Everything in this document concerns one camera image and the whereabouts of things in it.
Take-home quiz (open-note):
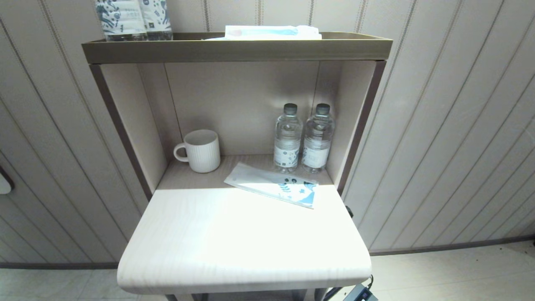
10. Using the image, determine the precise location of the white floral zip pouch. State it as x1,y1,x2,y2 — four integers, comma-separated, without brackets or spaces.
224,162,319,209

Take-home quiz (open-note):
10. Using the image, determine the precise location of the clear water bottle grey cap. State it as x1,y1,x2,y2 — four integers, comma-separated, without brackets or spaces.
302,103,335,173
274,103,302,173

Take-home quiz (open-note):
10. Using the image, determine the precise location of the white ribbed ceramic mug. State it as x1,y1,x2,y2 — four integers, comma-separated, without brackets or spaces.
173,130,221,173

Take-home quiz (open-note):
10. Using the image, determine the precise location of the beige wooden shelf cabinet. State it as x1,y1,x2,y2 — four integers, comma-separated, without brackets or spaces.
82,32,393,301

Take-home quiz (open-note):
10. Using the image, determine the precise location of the white packet with blue stripe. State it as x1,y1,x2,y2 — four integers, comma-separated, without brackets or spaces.
205,25,322,41

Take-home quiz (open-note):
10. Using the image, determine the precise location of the silver power adapter box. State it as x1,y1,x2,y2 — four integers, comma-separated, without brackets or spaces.
343,285,379,301

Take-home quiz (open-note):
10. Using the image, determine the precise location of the water bottle blue floral label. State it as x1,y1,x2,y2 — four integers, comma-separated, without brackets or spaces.
140,0,173,41
95,0,147,41

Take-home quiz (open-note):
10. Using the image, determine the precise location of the white wall fixture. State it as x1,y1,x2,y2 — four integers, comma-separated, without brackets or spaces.
0,167,15,195

